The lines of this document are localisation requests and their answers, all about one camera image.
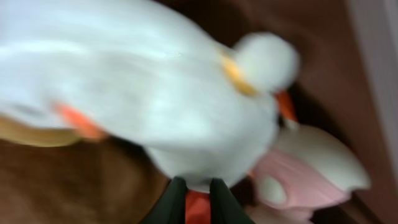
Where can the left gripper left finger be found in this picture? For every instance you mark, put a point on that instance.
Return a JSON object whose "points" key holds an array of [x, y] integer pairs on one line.
{"points": [[170, 208]]}

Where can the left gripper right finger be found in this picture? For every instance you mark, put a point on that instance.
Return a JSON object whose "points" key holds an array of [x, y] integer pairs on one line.
{"points": [[225, 209]]}

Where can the brown plush toy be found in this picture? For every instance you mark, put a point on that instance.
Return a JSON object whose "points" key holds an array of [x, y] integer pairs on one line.
{"points": [[112, 181]]}

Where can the pink pig toy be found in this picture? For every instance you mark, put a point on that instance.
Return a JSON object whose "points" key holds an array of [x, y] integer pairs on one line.
{"points": [[307, 169]]}

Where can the white plush duck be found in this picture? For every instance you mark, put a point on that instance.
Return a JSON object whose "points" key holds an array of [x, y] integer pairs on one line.
{"points": [[139, 71]]}

